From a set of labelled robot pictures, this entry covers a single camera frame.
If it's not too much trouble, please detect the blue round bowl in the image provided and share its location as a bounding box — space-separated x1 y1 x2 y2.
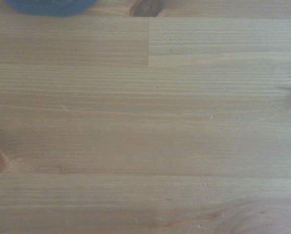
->
4 0 97 17

